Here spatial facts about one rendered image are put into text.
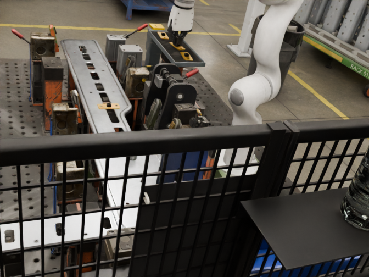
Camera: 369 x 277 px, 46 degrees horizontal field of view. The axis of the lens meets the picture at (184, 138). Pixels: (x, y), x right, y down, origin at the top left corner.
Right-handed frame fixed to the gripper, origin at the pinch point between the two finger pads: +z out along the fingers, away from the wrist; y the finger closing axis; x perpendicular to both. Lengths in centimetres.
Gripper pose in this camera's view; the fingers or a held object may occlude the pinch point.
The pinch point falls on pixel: (178, 40)
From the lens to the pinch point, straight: 193.7
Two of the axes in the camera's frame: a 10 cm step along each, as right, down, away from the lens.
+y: -8.4, 1.6, -5.1
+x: 5.1, 5.2, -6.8
